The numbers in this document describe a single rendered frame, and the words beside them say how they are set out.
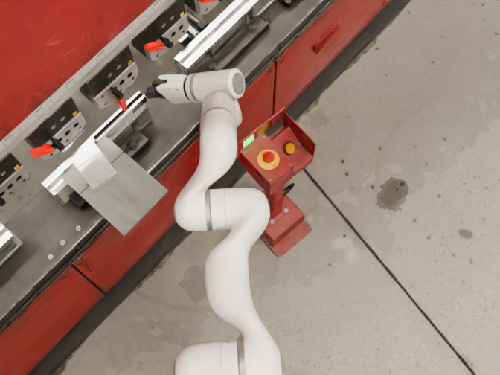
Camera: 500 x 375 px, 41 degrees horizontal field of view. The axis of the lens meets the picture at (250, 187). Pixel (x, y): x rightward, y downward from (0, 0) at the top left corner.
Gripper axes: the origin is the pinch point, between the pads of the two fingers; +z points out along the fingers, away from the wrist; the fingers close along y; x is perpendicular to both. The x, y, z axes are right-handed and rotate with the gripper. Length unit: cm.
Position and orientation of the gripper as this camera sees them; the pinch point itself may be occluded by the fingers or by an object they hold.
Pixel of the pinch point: (152, 92)
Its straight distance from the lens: 210.1
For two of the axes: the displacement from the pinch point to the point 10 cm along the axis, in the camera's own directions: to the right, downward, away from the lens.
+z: -8.4, 0.1, 5.4
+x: -2.1, 9.2, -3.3
